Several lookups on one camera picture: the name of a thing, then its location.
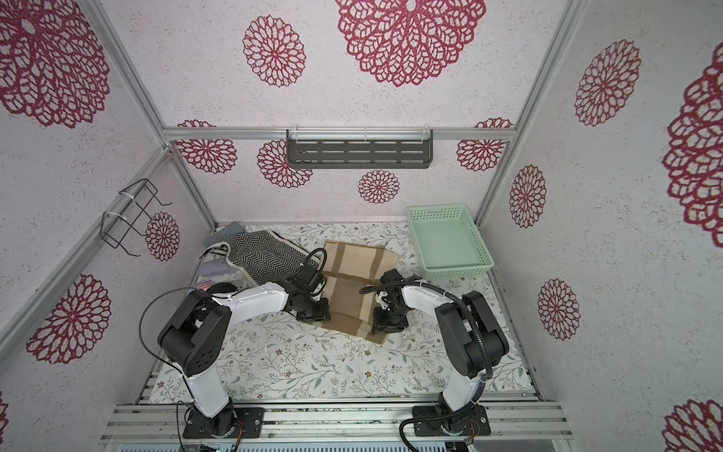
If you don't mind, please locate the pink striped plush doll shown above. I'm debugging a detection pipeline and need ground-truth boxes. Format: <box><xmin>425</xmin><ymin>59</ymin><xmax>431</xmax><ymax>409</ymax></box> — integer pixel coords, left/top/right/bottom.
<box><xmin>195</xmin><ymin>282</ymin><xmax>238</xmax><ymax>295</ymax></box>

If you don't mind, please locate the brown checked scarf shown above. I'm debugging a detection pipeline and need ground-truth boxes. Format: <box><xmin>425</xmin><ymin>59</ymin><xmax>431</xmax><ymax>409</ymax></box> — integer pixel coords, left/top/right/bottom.
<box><xmin>314</xmin><ymin>241</ymin><xmax>400</xmax><ymax>345</ymax></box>

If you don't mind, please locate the mint green plastic basket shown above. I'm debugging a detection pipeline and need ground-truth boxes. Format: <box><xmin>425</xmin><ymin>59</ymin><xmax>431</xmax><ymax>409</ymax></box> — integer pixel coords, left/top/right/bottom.
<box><xmin>407</xmin><ymin>205</ymin><xmax>494</xmax><ymax>280</ymax></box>

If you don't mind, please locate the grey metal wall shelf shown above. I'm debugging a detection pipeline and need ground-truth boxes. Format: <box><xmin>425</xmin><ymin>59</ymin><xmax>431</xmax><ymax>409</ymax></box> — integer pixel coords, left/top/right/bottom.
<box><xmin>286</xmin><ymin>129</ymin><xmax>434</xmax><ymax>170</ymax></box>

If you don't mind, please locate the floral table mat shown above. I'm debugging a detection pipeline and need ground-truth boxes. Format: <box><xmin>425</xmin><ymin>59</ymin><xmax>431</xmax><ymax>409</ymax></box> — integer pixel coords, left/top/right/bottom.
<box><xmin>141</xmin><ymin>221</ymin><xmax>536</xmax><ymax>404</ymax></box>

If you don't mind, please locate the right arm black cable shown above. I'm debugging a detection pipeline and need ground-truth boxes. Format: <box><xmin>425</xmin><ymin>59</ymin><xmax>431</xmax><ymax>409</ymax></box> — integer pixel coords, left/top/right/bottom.
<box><xmin>358</xmin><ymin>275</ymin><xmax>495</xmax><ymax>452</ymax></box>

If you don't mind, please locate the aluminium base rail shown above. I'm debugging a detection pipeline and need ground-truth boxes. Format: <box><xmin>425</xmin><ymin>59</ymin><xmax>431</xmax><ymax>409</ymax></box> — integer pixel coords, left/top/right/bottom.
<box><xmin>97</xmin><ymin>394</ymin><xmax>574</xmax><ymax>451</ymax></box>

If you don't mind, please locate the lilac pencil case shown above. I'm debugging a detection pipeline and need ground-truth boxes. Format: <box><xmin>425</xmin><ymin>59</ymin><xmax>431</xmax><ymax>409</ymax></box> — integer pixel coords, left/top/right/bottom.
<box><xmin>199</xmin><ymin>258</ymin><xmax>243</xmax><ymax>282</ymax></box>

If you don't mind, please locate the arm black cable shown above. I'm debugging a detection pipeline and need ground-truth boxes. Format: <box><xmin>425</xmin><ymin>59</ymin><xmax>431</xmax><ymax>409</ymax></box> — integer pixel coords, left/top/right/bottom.
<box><xmin>137</xmin><ymin>247</ymin><xmax>329</xmax><ymax>452</ymax></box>
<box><xmin>358</xmin><ymin>275</ymin><xmax>495</xmax><ymax>452</ymax></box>

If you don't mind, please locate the grey blue eraser block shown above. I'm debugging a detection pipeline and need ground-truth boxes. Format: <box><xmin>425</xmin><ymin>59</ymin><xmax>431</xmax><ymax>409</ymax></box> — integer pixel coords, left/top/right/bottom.
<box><xmin>203</xmin><ymin>221</ymin><xmax>246</xmax><ymax>248</ymax></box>

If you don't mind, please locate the black wire wall rack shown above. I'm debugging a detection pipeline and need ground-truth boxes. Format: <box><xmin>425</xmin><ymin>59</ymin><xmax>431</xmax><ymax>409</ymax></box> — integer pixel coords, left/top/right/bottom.
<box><xmin>98</xmin><ymin>178</ymin><xmax>171</xmax><ymax>258</ymax></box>

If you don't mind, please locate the black white zigzag scarf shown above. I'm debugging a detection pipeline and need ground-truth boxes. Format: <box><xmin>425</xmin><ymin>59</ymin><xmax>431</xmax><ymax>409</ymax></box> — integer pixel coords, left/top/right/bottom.
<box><xmin>204</xmin><ymin>230</ymin><xmax>320</xmax><ymax>286</ymax></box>

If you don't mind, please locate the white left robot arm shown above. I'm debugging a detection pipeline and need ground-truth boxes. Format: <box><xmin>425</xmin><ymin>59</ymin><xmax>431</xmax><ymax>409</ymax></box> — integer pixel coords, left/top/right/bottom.
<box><xmin>157</xmin><ymin>264</ymin><xmax>331</xmax><ymax>422</ymax></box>

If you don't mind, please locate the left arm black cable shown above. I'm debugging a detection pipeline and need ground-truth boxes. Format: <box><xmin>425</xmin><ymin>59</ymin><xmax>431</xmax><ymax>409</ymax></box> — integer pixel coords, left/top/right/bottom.
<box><xmin>137</xmin><ymin>247</ymin><xmax>329</xmax><ymax>452</ymax></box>

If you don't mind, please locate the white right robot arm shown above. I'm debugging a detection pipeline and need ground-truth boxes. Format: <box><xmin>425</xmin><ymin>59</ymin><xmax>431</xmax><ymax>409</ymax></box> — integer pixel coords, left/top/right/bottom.
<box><xmin>359</xmin><ymin>270</ymin><xmax>509</xmax><ymax>423</ymax></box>

